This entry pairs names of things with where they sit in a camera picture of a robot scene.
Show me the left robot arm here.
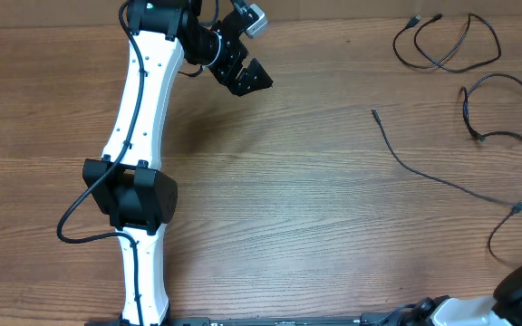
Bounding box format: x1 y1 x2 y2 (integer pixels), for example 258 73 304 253
82 1 273 325

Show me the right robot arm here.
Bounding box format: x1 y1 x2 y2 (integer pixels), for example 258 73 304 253
398 266 522 326

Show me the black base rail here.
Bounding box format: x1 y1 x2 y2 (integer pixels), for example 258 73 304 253
83 311 425 326

